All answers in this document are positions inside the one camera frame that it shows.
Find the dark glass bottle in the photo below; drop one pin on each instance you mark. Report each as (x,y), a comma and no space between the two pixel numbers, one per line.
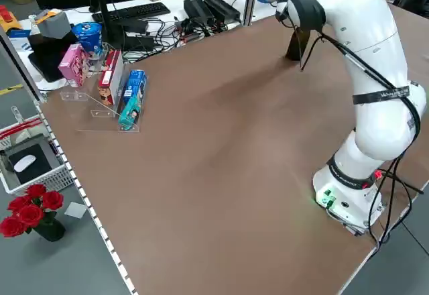
(295,47)

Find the teal snack packet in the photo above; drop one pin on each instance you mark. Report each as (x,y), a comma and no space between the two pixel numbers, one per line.
(130,114)

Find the blue cookie box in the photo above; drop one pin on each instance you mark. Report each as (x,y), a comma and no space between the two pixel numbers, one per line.
(134,85)

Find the clear acrylic snack shelf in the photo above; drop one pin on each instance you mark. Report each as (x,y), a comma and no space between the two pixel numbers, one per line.
(100,113)

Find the red brown cookie box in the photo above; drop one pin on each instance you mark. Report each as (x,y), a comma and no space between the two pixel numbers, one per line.
(109,80)

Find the long black power supply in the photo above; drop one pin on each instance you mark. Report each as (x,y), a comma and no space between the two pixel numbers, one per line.
(223,9)
(198,11)

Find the black keyboard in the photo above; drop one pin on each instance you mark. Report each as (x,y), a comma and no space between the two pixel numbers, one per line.
(134,10)

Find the pink snack box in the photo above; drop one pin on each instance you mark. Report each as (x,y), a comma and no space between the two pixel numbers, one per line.
(73,65)

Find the white paper card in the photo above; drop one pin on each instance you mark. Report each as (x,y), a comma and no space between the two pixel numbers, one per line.
(75,210)

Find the blue round cookie tub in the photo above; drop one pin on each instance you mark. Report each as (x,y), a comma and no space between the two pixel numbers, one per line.
(88,38)

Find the white plastic basket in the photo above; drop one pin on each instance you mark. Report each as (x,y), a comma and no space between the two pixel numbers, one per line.
(50,179)

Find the black mouse mat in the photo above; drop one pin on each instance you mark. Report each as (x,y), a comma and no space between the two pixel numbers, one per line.
(40,164)

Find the black tablet case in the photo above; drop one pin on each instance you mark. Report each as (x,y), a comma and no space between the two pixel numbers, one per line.
(47,57)

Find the black vase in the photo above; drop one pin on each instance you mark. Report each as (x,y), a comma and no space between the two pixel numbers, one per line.
(52,233)

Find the grey box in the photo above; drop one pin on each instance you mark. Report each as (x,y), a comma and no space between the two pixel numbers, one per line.
(55,27)

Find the white computer mouse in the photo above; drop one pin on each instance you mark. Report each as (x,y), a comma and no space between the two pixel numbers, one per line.
(24,163)

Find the red rose bouquet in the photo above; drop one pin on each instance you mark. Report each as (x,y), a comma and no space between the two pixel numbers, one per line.
(30,214)

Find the blue white box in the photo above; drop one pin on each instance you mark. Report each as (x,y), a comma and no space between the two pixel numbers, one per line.
(18,33)

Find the aluminium frame post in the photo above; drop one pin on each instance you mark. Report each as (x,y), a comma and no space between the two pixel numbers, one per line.
(250,0)
(23,68)

